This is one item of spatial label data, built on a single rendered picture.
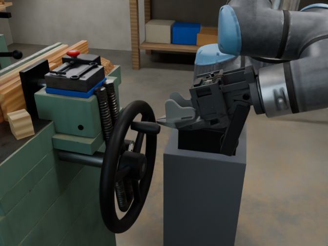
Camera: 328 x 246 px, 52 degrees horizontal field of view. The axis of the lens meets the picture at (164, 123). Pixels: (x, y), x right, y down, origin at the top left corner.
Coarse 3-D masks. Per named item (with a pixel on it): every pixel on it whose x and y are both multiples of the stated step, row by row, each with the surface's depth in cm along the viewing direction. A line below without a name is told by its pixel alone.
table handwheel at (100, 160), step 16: (128, 112) 65; (144, 112) 74; (112, 128) 63; (128, 128) 64; (112, 144) 61; (64, 160) 77; (80, 160) 75; (96, 160) 74; (112, 160) 60; (128, 160) 71; (144, 160) 73; (112, 176) 60; (128, 176) 72; (144, 176) 85; (112, 192) 61; (144, 192) 83; (112, 208) 62; (112, 224) 64; (128, 224) 73
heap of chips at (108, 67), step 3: (102, 60) 99; (105, 60) 100; (108, 60) 102; (102, 63) 98; (105, 63) 99; (108, 63) 100; (111, 63) 102; (105, 66) 98; (108, 66) 99; (111, 66) 101; (114, 66) 102; (105, 69) 98; (108, 69) 99; (111, 69) 100; (105, 72) 97; (108, 72) 98
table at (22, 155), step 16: (112, 64) 104; (32, 112) 76; (0, 128) 70; (48, 128) 71; (0, 144) 65; (16, 144) 65; (32, 144) 67; (48, 144) 72; (64, 144) 73; (80, 144) 71; (96, 144) 73; (0, 160) 60; (16, 160) 63; (32, 160) 67; (0, 176) 59; (16, 176) 63; (0, 192) 60
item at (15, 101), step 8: (56, 64) 86; (8, 88) 72; (16, 88) 73; (0, 96) 70; (8, 96) 71; (16, 96) 73; (0, 104) 71; (8, 104) 71; (16, 104) 73; (24, 104) 76; (8, 112) 71
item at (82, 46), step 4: (76, 44) 109; (80, 44) 109; (84, 44) 112; (68, 48) 105; (72, 48) 105; (76, 48) 107; (80, 48) 109; (84, 48) 112; (60, 52) 102; (64, 52) 102; (80, 52) 110; (84, 52) 112; (56, 56) 99; (60, 56) 99; (48, 60) 96; (52, 60) 96; (56, 60) 97; (60, 60) 99; (60, 64) 100
